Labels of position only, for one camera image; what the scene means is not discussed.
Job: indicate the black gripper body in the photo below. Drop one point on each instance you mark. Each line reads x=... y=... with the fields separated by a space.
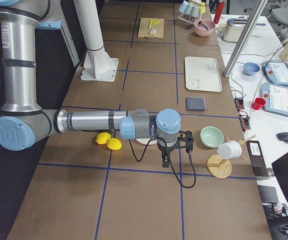
x=163 y=149

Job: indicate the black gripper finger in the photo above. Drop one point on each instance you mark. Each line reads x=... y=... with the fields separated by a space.
x=165 y=162

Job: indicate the cream round plate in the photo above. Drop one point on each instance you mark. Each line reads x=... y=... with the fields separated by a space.
x=146 y=141

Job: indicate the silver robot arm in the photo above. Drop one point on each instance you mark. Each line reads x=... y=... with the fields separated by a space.
x=23 y=122

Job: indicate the cream bear tray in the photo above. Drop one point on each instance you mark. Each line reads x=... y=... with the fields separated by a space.
x=202 y=74

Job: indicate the green bowl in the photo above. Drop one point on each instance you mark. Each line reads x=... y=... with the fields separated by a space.
x=211 y=136

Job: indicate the yellow lemon front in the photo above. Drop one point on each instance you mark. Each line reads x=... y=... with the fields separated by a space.
x=114 y=144

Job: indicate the yellow lemon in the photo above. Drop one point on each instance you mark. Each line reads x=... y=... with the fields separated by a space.
x=114 y=144
x=102 y=138

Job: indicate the wooden mug stand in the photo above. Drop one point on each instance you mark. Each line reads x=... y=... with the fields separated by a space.
x=222 y=168

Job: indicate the grey folded cloth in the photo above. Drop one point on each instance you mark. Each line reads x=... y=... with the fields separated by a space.
x=197 y=104

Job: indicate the yellow lemon back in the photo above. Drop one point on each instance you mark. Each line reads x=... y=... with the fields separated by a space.
x=102 y=138

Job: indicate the white mug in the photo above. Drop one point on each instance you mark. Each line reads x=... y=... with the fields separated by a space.
x=229 y=150

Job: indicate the orange power strip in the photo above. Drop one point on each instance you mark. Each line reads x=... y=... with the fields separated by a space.
x=243 y=116

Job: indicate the black box with label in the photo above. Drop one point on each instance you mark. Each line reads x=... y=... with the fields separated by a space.
x=257 y=160

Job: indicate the red cup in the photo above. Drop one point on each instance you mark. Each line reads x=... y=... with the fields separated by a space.
x=258 y=103

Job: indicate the blue bowl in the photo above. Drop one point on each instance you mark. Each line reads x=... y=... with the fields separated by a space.
x=250 y=68

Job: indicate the black computer mouse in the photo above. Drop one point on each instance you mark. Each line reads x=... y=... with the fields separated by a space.
x=283 y=137

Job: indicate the wooden cutting board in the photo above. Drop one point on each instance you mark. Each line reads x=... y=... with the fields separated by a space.
x=143 y=31

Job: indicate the near teach pendant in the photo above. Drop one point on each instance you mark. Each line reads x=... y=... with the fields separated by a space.
x=276 y=97

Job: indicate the teach pendant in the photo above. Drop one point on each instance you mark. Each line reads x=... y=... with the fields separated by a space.
x=276 y=97
x=276 y=72

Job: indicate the pink bowl with ice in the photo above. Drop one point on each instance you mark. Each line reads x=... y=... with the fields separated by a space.
x=200 y=31

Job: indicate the lemon slices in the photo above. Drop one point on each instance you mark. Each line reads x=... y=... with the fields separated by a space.
x=155 y=21

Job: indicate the metal ice scoop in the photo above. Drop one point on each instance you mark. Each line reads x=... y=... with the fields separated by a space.
x=203 y=25

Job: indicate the far teach pendant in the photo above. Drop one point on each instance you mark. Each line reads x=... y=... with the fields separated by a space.
x=276 y=72

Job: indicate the cream toaster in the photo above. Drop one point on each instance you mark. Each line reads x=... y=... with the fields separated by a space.
x=231 y=30

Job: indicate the cup rack with cups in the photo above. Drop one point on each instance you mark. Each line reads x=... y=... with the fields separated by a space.
x=191 y=10

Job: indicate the red bottle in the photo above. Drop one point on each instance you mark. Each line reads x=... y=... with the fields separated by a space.
x=219 y=9

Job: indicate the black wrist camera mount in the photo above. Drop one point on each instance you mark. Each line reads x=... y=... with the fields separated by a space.
x=185 y=141

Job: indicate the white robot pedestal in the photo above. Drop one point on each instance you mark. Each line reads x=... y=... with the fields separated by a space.
x=98 y=65

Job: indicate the aluminium frame post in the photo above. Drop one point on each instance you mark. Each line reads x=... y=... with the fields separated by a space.
x=246 y=33

